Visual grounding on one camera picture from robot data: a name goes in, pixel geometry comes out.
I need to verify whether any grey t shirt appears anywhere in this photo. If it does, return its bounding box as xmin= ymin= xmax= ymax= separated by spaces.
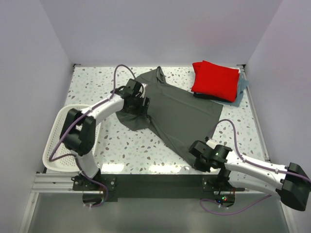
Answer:
xmin=116 ymin=67 xmax=223 ymax=170

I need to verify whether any folded red t shirt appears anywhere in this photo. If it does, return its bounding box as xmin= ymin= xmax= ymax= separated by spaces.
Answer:
xmin=191 ymin=60 xmax=240 ymax=102

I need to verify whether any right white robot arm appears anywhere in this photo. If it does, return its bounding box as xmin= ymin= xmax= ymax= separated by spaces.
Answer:
xmin=189 ymin=140 xmax=311 ymax=211

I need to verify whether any folded black t shirt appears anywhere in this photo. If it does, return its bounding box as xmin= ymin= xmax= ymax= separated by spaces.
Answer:
xmin=193 ymin=92 xmax=232 ymax=103

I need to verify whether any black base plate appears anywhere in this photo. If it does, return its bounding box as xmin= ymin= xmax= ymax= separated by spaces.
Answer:
xmin=71 ymin=174 xmax=244 ymax=203

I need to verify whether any folded light blue t shirt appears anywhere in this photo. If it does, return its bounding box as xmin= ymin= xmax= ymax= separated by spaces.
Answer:
xmin=223 ymin=74 xmax=249 ymax=107

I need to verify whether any aluminium frame rail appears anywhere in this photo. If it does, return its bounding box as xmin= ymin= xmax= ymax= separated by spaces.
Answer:
xmin=237 ymin=63 xmax=282 ymax=178

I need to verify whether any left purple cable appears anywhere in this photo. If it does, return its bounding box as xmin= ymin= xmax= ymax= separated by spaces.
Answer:
xmin=48 ymin=64 xmax=137 ymax=208

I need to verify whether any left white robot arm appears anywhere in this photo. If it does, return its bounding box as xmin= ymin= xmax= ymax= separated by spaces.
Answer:
xmin=60 ymin=79 xmax=150 ymax=190

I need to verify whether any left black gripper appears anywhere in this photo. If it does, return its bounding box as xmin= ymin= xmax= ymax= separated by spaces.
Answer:
xmin=124 ymin=95 xmax=150 ymax=117

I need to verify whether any white plastic basket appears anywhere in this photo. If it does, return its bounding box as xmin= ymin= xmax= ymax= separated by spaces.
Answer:
xmin=42 ymin=103 xmax=104 ymax=173

